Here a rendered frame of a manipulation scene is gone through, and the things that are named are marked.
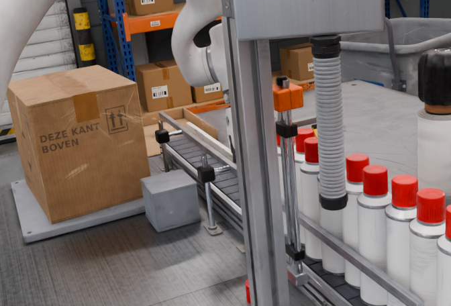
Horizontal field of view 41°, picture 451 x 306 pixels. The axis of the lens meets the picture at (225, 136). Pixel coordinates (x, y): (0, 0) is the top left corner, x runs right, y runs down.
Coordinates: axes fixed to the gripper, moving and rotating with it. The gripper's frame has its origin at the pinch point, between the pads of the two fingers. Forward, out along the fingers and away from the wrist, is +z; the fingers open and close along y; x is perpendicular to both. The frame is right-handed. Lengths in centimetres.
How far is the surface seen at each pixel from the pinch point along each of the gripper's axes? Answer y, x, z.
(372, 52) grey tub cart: 139, 157, -39
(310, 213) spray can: -3.0, -23.7, 5.8
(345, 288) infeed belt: -2.9, -29.6, 17.2
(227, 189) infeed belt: -3.5, 13.3, 1.5
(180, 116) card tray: 10, 85, -21
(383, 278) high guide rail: -4.3, -43.3, 13.5
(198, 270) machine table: -18.1, -4.2, 13.4
